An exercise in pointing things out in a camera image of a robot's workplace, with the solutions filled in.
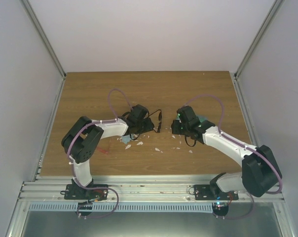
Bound light blue cleaning cloth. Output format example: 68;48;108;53
197;115;208;122

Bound green glasses case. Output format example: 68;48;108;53
176;115;208;123

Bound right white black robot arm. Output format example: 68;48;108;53
171;106;282;200

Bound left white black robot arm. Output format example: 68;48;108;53
61;105;154;199

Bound black sunglasses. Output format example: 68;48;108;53
146;109;162;133

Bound small blue cloth piece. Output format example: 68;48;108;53
120;134;134;144

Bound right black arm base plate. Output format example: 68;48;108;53
187;185;239;201

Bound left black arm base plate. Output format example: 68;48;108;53
60;183;108;200

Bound aluminium mounting rail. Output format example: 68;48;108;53
18;175;285;203

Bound grey slotted cable duct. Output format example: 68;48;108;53
29;202;213;213

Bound right aluminium frame post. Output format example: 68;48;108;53
233;0;284;80

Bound aluminium frame post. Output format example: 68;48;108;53
233;0;284;80
20;0;67;79

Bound left aluminium frame post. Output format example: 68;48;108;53
20;0;67;79

